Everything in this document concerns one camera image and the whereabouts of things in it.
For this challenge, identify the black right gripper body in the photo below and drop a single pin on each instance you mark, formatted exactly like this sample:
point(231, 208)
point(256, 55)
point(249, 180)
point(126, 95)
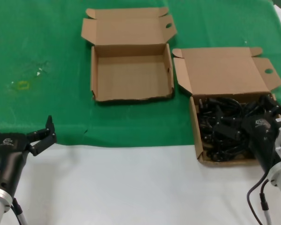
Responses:
point(262, 140)

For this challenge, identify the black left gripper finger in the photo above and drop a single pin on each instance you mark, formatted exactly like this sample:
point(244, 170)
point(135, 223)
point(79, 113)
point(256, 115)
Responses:
point(45, 139)

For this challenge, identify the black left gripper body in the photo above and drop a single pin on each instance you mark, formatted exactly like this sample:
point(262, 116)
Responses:
point(10, 159)

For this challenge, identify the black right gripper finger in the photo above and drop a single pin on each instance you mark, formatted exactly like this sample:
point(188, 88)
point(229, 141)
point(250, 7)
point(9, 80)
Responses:
point(228, 127)
point(275, 109)

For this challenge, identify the shallow open cardboard box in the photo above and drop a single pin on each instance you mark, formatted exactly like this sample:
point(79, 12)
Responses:
point(131, 70)

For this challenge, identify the green table cloth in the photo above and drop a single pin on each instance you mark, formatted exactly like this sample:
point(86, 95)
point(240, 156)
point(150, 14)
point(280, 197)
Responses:
point(56, 110)

